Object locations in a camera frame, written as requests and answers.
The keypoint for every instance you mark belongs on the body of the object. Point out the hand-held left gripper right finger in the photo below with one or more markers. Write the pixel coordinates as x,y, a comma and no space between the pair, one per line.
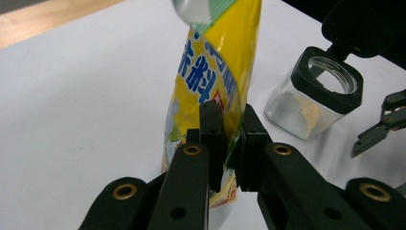
253,150

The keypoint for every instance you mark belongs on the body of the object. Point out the yellow seasoning packet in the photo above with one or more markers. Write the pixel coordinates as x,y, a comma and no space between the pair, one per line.
226,48

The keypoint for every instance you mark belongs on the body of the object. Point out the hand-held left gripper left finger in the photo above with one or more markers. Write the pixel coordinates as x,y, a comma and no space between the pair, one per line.
214,134

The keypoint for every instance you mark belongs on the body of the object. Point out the glass jar with black lid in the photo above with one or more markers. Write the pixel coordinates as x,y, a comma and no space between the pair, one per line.
328,99

